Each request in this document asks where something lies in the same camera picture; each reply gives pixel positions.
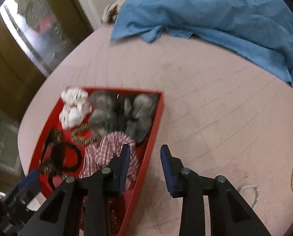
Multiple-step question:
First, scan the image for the black hair band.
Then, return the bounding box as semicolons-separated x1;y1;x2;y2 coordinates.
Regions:
48;142;83;192

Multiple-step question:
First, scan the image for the pale bead bracelet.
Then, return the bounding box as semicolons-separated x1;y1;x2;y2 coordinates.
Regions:
237;184;260;210

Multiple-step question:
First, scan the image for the pink plaid scrunchie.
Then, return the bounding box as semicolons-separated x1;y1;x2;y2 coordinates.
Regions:
79;131;140;190

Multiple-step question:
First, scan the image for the gold brown bead bracelet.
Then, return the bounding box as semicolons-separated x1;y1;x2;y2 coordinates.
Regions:
70;124;97;145

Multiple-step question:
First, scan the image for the red shallow tray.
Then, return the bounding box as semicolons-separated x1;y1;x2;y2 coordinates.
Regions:
29;88;164;235

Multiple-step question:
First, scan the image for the white dotted scrunchie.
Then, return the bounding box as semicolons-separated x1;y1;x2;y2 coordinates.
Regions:
59;87;92;130

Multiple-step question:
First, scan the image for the grey organza scrunchie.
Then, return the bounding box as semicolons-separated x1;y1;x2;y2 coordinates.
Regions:
88;91;159;144

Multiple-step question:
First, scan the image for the red patterned scrunchie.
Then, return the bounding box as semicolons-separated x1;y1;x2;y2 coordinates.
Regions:
79;195;126;235

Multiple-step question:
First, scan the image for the wooden stained-glass door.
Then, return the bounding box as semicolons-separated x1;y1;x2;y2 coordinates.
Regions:
0;0;93;176

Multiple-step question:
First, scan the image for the floral patterned blanket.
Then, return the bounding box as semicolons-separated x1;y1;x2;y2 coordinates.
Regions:
101;0;126;24

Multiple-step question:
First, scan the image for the blue bed sheet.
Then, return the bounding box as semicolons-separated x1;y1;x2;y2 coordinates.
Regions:
111;0;293;87

